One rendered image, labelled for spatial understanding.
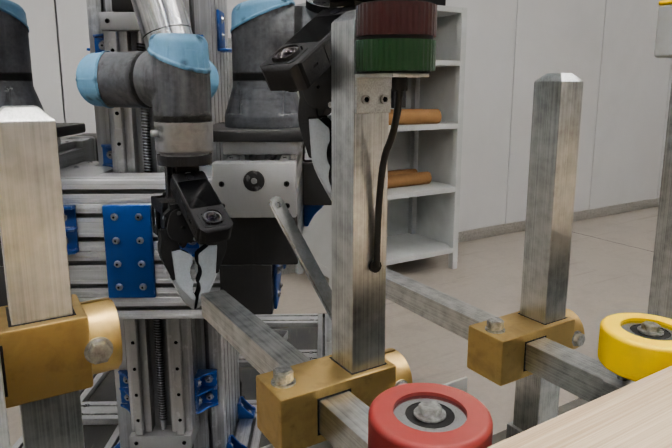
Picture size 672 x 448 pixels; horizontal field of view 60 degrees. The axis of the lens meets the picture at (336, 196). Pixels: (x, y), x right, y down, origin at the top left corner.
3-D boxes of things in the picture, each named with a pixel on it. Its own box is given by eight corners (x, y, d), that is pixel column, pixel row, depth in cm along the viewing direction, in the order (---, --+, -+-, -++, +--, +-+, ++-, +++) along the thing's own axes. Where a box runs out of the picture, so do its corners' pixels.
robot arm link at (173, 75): (170, 37, 80) (222, 36, 77) (174, 118, 82) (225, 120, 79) (129, 33, 73) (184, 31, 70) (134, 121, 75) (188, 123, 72)
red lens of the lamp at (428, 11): (340, 38, 45) (340, 8, 44) (402, 41, 48) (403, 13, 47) (387, 32, 40) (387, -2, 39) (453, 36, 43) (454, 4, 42)
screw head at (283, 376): (266, 380, 49) (266, 367, 49) (288, 374, 50) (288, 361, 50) (277, 391, 48) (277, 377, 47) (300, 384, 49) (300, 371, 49)
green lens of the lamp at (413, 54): (340, 71, 45) (340, 42, 45) (402, 72, 48) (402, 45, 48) (386, 69, 40) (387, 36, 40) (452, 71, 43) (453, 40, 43)
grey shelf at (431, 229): (294, 272, 354) (291, 5, 326) (412, 251, 400) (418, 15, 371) (332, 294, 317) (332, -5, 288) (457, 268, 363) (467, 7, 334)
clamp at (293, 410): (256, 427, 51) (254, 374, 50) (381, 386, 58) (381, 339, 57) (285, 462, 47) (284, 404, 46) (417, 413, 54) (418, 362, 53)
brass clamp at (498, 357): (462, 365, 65) (464, 322, 64) (543, 338, 72) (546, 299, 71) (504, 390, 60) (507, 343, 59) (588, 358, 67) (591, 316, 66)
